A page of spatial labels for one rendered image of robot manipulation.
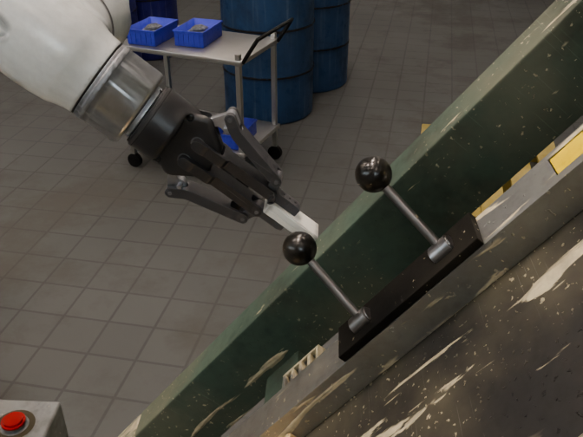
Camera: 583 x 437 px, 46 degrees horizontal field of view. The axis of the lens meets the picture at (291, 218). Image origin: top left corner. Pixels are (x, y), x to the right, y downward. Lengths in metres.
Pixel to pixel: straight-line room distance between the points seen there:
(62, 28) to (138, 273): 2.58
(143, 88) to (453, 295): 0.37
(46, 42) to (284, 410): 0.47
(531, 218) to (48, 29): 0.49
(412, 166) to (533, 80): 0.18
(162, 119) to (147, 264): 2.59
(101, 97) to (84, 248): 2.79
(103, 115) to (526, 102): 0.49
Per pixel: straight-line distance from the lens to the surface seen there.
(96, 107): 0.72
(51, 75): 0.72
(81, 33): 0.72
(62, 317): 3.06
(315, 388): 0.78
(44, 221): 3.77
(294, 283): 0.99
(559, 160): 0.68
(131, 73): 0.73
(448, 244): 0.69
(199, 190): 0.79
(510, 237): 0.68
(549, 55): 0.87
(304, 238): 0.74
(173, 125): 0.73
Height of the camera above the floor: 1.83
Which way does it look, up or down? 31 degrees down
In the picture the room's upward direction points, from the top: straight up
